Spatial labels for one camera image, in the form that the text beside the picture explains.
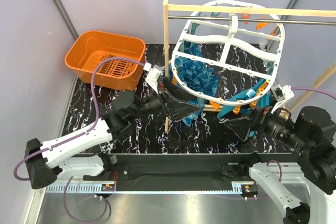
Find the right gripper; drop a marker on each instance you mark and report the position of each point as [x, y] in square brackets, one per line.
[259, 118]

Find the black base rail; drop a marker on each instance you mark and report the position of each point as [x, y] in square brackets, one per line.
[170, 173]

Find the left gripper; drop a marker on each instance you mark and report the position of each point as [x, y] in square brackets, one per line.
[175, 109]

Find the wooden clothes rack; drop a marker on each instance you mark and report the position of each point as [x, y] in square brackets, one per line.
[223, 14]

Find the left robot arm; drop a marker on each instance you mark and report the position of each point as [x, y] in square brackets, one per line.
[48, 161]

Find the orange clothespin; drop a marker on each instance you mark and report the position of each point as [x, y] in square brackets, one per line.
[215, 105]
[237, 109]
[253, 104]

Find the teal cloth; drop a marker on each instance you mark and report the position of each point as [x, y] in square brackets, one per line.
[254, 92]

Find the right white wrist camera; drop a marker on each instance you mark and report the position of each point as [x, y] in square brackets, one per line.
[283, 94]

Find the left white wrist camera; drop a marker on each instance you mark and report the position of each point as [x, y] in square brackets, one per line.
[154, 72]

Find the blue patterned cloth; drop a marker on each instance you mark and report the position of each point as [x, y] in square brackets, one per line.
[196, 76]

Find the white round clip hanger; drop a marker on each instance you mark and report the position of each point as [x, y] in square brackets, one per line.
[231, 83]

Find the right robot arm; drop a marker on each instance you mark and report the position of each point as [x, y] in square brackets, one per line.
[311, 136]

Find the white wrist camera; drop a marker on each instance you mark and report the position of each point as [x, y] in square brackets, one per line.
[154, 72]
[283, 94]

